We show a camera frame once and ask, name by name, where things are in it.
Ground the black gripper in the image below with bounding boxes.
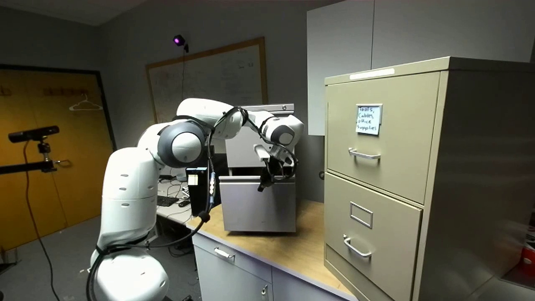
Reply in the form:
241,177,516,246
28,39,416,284
254,144,296,192

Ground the grey bottom drawer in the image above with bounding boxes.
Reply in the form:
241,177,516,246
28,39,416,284
219,176,297,233

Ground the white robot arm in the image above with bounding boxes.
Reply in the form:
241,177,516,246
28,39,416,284
85,99,302,301

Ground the small grey drawer cabinet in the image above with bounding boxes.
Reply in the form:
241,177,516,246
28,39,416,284
217,102,297,234

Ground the beige upper cabinet drawer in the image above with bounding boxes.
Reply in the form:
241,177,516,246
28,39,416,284
324,74,440,202

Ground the beige cabinet drawer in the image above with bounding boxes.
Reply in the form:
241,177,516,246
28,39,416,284
324,176,421,301
324,74,440,202

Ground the beige lower cabinet drawer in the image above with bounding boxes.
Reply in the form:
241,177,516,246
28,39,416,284
324,176,421,301

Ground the black computer tower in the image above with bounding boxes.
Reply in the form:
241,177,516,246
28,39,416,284
185,167,221,219

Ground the white paper label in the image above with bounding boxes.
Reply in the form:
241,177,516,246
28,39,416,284
356,104,383,136

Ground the wood framed whiteboard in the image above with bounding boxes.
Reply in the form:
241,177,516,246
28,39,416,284
145,37,267,122

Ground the black keyboard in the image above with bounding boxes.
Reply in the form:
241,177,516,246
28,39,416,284
157,196,179,207

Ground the grey base cabinet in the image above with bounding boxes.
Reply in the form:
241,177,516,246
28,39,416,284
192,234,358,301

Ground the beige tall filing cabinet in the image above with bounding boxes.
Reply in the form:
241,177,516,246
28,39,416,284
324,57,535,301

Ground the yellow door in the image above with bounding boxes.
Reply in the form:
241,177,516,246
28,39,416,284
0,67,114,251

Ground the red object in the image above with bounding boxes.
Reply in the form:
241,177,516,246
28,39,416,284
521,244,535,269

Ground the purple lit ceiling camera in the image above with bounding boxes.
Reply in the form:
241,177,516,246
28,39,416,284
172,35,189,54

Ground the black camera on stand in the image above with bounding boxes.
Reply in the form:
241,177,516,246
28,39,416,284
0,124,62,176

